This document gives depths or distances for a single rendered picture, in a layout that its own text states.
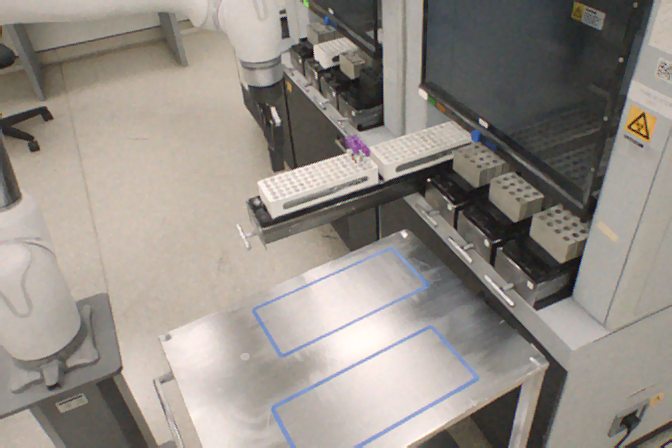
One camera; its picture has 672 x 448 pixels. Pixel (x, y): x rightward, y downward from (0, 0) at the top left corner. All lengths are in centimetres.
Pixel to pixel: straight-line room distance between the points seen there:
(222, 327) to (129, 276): 148
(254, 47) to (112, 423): 94
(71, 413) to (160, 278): 118
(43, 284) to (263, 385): 49
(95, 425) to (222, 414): 54
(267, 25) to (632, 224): 78
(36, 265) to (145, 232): 160
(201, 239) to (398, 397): 180
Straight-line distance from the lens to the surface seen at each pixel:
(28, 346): 136
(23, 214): 143
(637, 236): 116
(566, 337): 130
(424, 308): 119
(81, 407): 150
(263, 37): 122
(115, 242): 286
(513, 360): 113
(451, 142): 160
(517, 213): 139
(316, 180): 147
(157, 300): 250
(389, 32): 174
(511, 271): 134
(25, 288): 129
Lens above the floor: 171
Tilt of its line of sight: 40 degrees down
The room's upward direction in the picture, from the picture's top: 5 degrees counter-clockwise
